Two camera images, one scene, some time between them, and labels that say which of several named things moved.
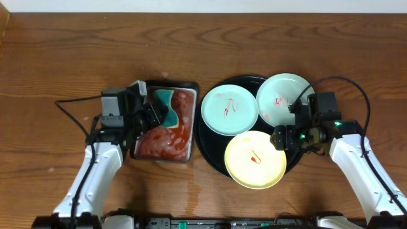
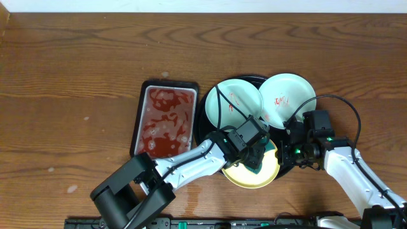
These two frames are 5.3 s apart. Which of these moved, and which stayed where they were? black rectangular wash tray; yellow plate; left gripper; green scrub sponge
Moved: left gripper; green scrub sponge
Stayed: yellow plate; black rectangular wash tray
